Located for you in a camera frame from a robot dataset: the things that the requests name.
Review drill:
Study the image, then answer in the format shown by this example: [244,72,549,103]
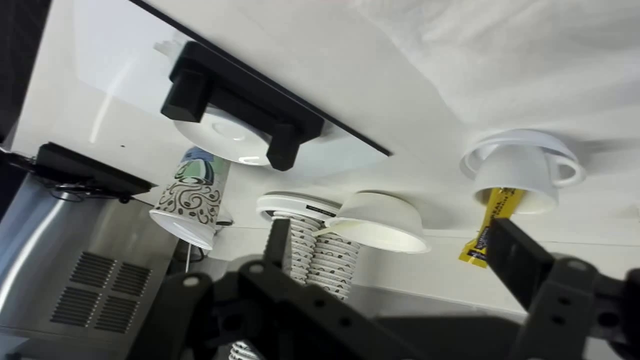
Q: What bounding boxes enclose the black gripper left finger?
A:
[261,216,293,268]

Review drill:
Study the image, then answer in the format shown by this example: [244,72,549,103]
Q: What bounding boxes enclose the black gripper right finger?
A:
[487,216,556,316]

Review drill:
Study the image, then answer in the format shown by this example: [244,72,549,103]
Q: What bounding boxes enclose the yellow packet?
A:
[455,186,521,270]

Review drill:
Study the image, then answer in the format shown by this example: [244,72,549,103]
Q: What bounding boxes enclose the small white cup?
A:
[469,141,579,218]

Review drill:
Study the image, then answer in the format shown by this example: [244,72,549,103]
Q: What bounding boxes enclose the large patterned paper cup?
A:
[147,146,232,253]

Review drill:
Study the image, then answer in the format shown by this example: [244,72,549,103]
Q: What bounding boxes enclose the small white cup saucer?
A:
[457,128,589,189]

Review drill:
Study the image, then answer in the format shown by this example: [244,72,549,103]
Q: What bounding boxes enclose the tall stack of paper cups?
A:
[285,212,329,283]

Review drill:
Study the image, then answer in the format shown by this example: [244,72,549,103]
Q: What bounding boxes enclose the stack of white plates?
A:
[253,189,344,225]

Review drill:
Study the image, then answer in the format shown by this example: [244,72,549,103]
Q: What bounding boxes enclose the white bowl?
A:
[324,189,432,256]

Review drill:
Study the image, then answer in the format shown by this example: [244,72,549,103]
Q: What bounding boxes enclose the black block holder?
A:
[158,39,328,172]

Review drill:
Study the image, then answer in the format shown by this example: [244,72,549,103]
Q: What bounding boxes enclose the black flat object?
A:
[30,139,155,203]

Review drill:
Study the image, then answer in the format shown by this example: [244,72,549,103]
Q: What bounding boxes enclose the silver appliance with vents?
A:
[0,169,183,360]

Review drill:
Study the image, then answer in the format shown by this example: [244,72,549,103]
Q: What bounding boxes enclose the white cutting board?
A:
[69,0,395,184]

